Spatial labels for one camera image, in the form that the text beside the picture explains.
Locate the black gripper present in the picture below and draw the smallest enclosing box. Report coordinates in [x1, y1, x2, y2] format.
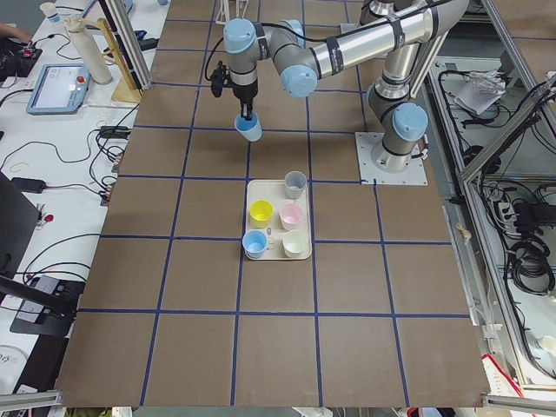
[232, 82, 257, 120]

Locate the light blue cup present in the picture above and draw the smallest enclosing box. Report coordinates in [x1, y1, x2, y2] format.
[234, 112, 262, 142]

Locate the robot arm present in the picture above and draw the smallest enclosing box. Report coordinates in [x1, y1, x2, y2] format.
[206, 1, 468, 174]

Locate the grey cup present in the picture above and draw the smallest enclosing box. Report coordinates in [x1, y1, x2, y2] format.
[284, 171, 308, 200]

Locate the yellow cup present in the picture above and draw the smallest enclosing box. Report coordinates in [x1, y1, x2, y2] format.
[248, 200, 274, 228]

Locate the pink cup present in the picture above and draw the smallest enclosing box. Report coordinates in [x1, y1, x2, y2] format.
[279, 203, 304, 230]

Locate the blue cup on tray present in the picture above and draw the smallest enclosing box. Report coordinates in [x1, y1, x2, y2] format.
[242, 230, 268, 259]

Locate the cream white cup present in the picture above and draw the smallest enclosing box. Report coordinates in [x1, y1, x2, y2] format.
[282, 230, 308, 258]

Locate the wooden mug tree stand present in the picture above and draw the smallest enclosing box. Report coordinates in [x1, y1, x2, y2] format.
[96, 18, 142, 103]

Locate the cream plastic tray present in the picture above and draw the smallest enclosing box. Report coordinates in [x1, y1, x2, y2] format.
[244, 180, 312, 261]

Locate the blue teach pendant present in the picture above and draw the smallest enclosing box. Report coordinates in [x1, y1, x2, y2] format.
[26, 64, 90, 116]

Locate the black power adapter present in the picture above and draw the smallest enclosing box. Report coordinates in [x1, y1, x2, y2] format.
[10, 177, 48, 194]

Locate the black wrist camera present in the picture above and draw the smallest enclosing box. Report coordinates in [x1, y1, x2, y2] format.
[209, 61, 229, 98]

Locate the aluminium frame post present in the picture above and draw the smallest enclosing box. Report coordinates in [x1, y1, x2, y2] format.
[99, 0, 152, 91]

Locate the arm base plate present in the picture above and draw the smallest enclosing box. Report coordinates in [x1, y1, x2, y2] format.
[355, 132, 427, 186]

